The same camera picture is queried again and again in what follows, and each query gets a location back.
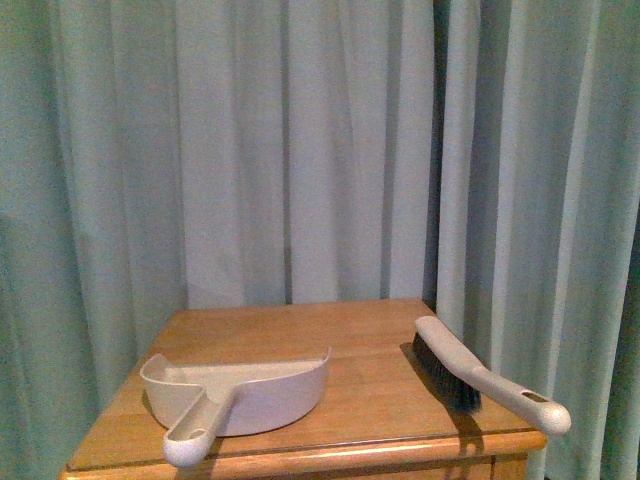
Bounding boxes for beige plastic dustpan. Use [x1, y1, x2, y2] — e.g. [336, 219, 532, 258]
[140, 353, 331, 468]

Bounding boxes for beige hand brush black bristles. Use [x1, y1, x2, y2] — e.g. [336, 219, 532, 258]
[412, 316, 572, 436]

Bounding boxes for light green curtain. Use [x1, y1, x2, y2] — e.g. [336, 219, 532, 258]
[1, 1, 639, 479]

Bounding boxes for wooden nightstand cabinet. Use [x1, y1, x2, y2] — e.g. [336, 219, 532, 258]
[60, 299, 546, 479]

